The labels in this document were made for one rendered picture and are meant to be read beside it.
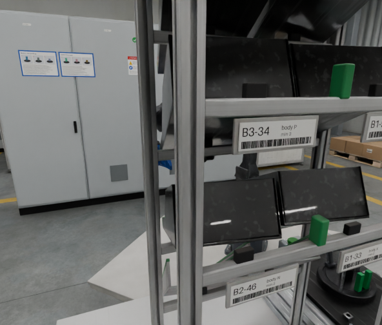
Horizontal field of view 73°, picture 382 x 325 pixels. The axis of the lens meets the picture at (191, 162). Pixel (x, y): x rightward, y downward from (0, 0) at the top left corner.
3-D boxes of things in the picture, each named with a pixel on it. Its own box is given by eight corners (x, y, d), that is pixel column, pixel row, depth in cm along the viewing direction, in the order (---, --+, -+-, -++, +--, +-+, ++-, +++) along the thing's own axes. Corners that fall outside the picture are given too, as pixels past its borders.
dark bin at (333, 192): (224, 216, 61) (221, 186, 62) (274, 212, 63) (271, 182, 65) (284, 226, 34) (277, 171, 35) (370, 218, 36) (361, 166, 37)
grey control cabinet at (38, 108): (28, 200, 356) (-6, 20, 295) (90, 192, 384) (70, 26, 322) (19, 217, 308) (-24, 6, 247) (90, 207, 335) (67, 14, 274)
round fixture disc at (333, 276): (305, 273, 74) (306, 267, 73) (341, 262, 78) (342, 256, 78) (349, 311, 61) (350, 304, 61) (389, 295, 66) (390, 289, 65)
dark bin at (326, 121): (226, 151, 57) (223, 119, 58) (281, 149, 59) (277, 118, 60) (298, 102, 29) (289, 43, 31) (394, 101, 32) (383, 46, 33)
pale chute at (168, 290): (162, 296, 63) (161, 276, 65) (214, 289, 66) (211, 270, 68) (168, 289, 39) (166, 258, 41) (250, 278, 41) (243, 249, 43)
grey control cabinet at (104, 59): (80, 193, 379) (58, 24, 317) (143, 185, 411) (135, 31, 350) (78, 208, 331) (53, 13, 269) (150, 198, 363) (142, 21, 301)
